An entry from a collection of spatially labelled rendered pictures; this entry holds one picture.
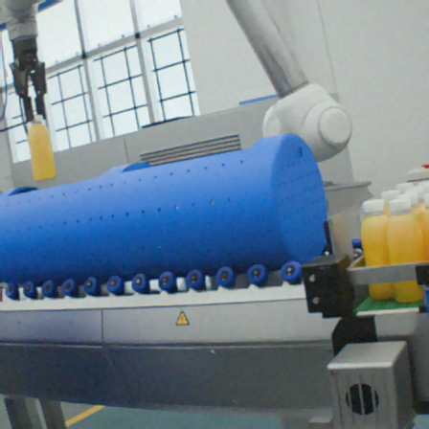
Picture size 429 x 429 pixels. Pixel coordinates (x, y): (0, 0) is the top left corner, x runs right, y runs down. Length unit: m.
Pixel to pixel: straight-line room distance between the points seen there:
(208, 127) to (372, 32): 1.45
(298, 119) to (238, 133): 1.40
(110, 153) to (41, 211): 2.10
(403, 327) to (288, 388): 0.37
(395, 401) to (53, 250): 0.92
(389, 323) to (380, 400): 0.16
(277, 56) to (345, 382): 1.04
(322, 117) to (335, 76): 2.56
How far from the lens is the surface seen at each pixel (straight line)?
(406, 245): 1.13
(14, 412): 1.99
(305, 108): 1.77
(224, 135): 3.19
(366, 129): 4.22
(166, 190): 1.37
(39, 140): 1.81
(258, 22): 1.81
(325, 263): 1.11
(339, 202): 1.88
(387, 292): 1.20
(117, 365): 1.59
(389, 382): 1.01
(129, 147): 3.59
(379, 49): 4.18
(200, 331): 1.39
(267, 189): 1.24
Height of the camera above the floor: 1.20
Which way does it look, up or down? 5 degrees down
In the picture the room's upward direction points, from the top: 10 degrees counter-clockwise
